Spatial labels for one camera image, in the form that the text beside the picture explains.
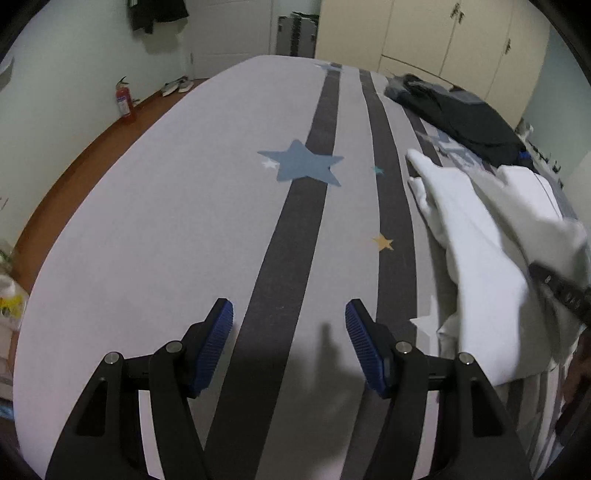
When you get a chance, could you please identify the cream wardrobe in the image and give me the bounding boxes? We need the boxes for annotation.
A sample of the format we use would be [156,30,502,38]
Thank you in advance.
[314,0,552,130]

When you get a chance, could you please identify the red fire extinguisher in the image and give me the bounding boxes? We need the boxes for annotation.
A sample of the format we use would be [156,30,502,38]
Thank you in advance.
[115,76,138,124]

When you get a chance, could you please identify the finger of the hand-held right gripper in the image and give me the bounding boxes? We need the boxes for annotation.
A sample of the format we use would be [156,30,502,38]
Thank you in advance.
[529,263,591,326]

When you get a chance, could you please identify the white door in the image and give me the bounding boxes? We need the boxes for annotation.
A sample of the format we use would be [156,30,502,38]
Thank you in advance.
[182,0,275,81]

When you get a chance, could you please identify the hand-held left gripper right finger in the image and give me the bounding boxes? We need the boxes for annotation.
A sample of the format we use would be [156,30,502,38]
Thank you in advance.
[345,298,534,480]

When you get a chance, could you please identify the bedside clutter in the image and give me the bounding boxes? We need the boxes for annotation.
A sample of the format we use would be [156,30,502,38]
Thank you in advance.
[515,117,566,185]

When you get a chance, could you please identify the dark navy garment pile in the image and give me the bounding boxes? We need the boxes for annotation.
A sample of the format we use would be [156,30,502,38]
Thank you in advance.
[402,74,529,168]

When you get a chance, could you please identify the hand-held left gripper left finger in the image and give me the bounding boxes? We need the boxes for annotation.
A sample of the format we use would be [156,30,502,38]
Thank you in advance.
[44,298,234,480]

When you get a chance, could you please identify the grey suitcase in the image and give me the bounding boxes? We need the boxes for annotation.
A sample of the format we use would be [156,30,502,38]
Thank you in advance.
[276,14,320,58]

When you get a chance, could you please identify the dark hanging clothes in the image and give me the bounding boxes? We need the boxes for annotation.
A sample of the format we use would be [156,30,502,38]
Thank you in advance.
[126,0,190,34]

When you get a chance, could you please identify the white jacket with blue piping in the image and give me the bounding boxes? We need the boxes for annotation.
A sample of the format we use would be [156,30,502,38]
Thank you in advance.
[406,148,591,386]

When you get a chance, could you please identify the white plastic bottle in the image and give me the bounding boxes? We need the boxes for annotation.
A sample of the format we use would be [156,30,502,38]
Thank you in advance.
[0,272,29,330]

